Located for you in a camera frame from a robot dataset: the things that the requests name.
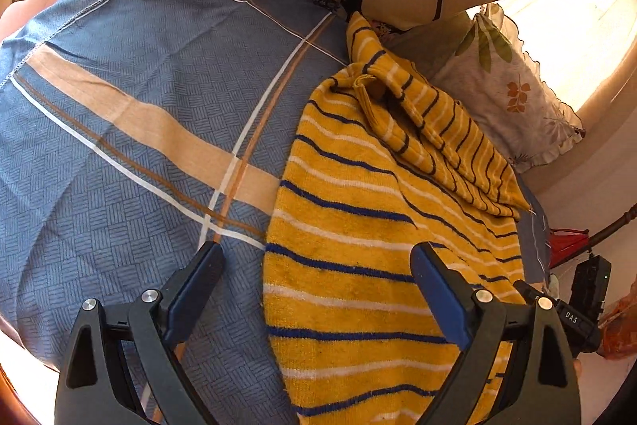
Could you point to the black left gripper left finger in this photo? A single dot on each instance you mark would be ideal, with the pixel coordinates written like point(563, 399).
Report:
point(95, 386)

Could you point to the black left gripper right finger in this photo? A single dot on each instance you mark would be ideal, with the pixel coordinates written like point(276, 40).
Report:
point(539, 386)

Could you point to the yellow striped knit sweater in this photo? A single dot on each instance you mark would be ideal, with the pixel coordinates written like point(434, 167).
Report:
point(382, 160)

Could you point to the person's hand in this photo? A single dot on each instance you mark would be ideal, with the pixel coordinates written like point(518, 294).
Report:
point(577, 364)

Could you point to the red plastic bag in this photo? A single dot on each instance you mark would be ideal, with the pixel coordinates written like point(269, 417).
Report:
point(619, 327)

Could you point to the red object by bed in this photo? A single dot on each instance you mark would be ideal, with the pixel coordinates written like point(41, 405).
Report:
point(564, 243)

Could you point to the dark wooden stand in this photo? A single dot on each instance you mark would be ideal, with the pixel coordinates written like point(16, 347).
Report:
point(606, 232)

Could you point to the white leaf print pillow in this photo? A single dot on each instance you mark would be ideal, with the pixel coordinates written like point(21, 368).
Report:
point(499, 83)

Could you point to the blue plaid bed sheet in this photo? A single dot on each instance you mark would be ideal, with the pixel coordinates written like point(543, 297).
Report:
point(133, 131)

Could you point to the black camera box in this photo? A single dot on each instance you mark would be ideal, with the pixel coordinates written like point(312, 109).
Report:
point(590, 285)

